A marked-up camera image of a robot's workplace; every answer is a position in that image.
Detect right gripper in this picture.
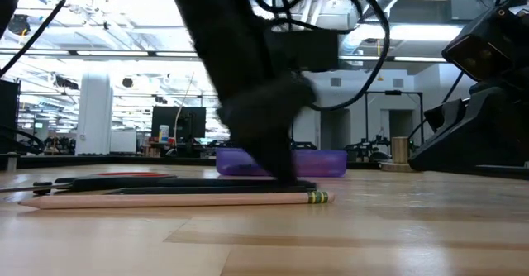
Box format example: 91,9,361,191
407,60,529,173

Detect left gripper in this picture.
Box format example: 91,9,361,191
138,0,318,185

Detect natural wood pencil green ferrule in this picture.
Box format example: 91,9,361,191
18,190,336,211

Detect black scissors red handles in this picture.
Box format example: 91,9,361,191
0,171,179,196

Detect purple plastic supply box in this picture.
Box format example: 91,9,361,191
215,147,348,178

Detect grey door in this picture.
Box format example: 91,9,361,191
379,108,416,143
320,107,352,151

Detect brass cylinder weight on disc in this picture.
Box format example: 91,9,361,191
380,136,414,174

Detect black computer monitor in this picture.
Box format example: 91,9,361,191
150,105,207,140

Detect white cabinet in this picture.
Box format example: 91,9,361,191
109,130,138,154

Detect long ceiling light strip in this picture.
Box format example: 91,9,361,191
0,49,447,64

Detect white building column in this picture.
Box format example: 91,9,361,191
75,71,114,156

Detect black cabinet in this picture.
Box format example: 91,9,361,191
0,79,21,155

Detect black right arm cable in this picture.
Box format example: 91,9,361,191
407,71,465,140

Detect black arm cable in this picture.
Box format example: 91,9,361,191
407,71,465,140
0,0,83,78

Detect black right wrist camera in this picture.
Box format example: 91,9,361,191
441,1,520,82

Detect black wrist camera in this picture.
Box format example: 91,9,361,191
266,26,341,74
441,1,520,82

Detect black metal frame rig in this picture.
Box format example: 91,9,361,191
364,89,425,145

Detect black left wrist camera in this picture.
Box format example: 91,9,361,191
266,26,341,74

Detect black left camera cable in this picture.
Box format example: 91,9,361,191
247,0,392,112

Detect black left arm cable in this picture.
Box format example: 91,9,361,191
0,0,83,78

